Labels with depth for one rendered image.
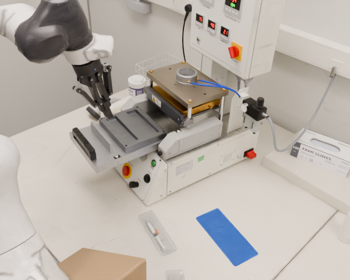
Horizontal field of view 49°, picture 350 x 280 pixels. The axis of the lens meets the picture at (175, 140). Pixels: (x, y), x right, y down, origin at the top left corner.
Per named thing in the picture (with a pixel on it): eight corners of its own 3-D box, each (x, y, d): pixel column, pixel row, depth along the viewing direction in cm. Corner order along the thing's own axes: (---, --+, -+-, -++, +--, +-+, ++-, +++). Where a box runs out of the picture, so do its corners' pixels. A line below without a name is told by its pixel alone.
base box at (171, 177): (205, 118, 186) (208, 87, 175) (260, 161, 162) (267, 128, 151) (104, 155, 161) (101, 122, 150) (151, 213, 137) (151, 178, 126)
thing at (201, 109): (187, 84, 157) (188, 63, 151) (221, 109, 143) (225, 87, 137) (151, 95, 149) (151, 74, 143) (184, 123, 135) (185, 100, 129)
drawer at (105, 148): (140, 116, 153) (140, 100, 148) (171, 145, 139) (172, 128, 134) (70, 140, 139) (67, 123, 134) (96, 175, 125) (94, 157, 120)
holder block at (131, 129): (138, 111, 149) (138, 105, 147) (166, 138, 136) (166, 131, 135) (99, 124, 141) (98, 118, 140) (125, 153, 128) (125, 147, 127)
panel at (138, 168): (106, 158, 159) (121, 118, 153) (143, 203, 140) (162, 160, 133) (102, 157, 158) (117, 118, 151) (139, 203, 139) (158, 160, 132)
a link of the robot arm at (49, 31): (21, 58, 96) (38, 77, 91) (-6, 12, 86) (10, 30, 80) (83, 24, 102) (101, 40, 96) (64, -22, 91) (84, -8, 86)
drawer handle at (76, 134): (78, 135, 135) (76, 126, 133) (96, 158, 126) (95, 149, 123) (73, 137, 134) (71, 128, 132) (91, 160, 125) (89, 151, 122)
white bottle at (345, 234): (334, 238, 131) (348, 209, 122) (339, 229, 134) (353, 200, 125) (349, 246, 129) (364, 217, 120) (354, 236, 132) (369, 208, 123)
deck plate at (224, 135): (208, 86, 176) (208, 84, 175) (262, 124, 154) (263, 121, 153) (119, 115, 154) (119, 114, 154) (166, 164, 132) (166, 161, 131)
